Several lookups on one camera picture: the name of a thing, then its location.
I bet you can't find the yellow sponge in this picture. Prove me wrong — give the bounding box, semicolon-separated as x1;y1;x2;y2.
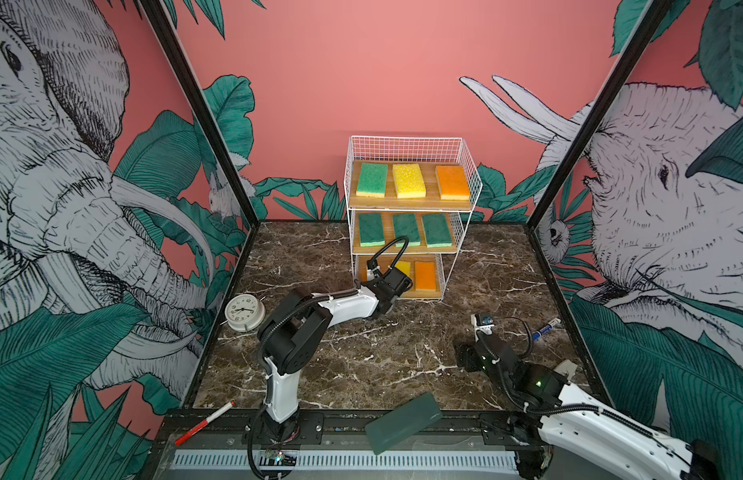
395;260;411;276
393;163;427;199

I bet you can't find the orange sponge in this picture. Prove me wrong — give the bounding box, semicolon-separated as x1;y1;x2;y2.
359;262;368;282
415;261;439;292
435;165;471;201

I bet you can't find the dark green sponge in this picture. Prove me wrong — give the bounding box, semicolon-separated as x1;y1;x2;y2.
358;213;385;247
421;213;453;248
393;213;421;247

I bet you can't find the bright green sponge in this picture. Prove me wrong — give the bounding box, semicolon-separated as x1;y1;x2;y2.
356;162;389;198

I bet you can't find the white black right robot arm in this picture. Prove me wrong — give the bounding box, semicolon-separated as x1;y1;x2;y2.
455;314;719;479

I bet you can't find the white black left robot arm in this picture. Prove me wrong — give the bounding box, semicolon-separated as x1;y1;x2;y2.
258;261;413;425

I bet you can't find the blue marker pen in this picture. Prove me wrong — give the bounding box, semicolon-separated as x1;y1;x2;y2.
533;318;561;341

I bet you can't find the large dark green foam block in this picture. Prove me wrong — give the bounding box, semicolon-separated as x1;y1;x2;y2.
365;393;443;455

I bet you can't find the white alarm clock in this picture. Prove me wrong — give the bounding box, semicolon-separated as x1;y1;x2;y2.
224;293;266;333

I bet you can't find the red white marker pen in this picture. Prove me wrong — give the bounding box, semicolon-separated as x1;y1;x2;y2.
175;400;236;446

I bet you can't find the white wire three-tier shelf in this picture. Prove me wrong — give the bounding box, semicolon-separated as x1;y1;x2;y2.
345;135;483;300

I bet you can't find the white ribbed front rail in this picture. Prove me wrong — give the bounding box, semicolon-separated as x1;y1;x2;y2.
170;449;517;474

